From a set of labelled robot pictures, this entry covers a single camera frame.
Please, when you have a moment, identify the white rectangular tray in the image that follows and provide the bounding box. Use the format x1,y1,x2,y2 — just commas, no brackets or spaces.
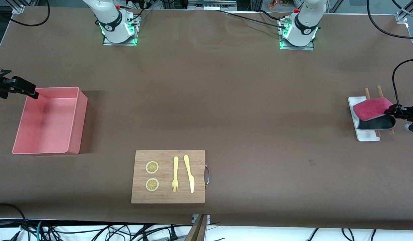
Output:
348,96,381,142

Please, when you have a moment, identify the silver frame rail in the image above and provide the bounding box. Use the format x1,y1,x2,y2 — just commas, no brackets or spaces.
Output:
188,0,237,10

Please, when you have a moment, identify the yellow plastic knife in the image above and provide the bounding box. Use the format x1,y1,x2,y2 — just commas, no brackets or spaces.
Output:
183,155,195,194

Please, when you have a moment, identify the black looped cable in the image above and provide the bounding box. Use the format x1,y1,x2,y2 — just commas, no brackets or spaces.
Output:
0,203,27,241

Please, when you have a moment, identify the short black cable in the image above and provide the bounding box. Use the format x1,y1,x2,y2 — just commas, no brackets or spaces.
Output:
257,9,284,21

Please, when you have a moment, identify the brown table cover sheet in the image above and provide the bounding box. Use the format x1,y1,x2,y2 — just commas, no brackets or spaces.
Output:
0,7,413,231

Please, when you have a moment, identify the pink and grey cloth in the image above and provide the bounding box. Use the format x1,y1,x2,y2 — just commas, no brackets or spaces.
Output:
353,97,396,130

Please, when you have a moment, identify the yellow plastic fork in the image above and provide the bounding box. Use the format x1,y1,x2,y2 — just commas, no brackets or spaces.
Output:
172,156,179,192

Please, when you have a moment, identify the small metal bracket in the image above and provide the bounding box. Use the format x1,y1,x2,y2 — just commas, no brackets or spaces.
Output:
192,214,211,225

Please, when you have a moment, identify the long black cable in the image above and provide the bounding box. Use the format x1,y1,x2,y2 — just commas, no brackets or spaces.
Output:
215,9,289,29

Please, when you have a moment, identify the pink plastic bin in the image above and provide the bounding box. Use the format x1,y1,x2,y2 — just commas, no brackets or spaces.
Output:
12,87,88,155

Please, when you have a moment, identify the wooden cutting board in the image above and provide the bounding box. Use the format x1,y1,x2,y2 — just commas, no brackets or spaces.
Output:
131,150,210,204

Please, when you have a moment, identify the wooden plank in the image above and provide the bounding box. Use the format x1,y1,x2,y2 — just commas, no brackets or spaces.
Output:
185,214,209,241

